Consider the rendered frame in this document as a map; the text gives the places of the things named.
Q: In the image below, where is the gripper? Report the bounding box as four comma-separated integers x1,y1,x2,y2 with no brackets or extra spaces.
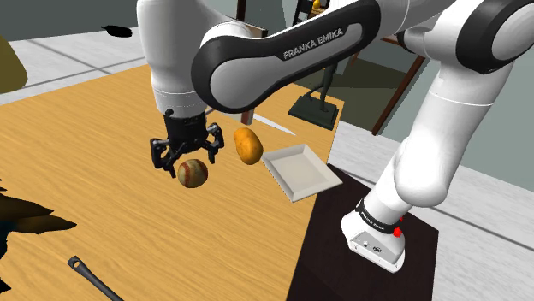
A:
150,109,225,179

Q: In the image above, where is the worn baseball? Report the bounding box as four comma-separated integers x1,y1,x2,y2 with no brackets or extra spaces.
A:
176,158,209,189

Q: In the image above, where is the brown potato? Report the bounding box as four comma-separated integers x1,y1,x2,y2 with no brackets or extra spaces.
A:
233,127,264,166

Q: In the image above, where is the white square tray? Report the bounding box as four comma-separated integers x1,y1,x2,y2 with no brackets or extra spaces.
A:
261,143,344,204

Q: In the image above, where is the dark figure statue on base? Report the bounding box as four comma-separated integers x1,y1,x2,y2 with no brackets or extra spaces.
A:
288,62,341,132

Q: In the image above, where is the dark shelf unit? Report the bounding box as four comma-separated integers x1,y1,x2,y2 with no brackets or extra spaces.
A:
291,0,331,27

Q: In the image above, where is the dark brown leafy plant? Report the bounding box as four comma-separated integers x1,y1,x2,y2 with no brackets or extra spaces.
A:
0,178,79,293

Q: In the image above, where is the olive green rounded furniture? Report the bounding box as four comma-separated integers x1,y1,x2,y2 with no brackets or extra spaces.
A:
0,34,29,95

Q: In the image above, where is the brown wooden side table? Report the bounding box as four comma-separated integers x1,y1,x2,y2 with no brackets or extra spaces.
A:
371,34,427,137

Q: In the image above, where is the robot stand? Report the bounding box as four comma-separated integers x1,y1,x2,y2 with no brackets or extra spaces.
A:
285,162,440,301

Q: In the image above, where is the knife with brown handle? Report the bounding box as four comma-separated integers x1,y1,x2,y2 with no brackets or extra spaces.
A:
240,109,298,137

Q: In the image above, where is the black tool handle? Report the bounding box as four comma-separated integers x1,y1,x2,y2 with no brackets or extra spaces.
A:
67,255,124,301

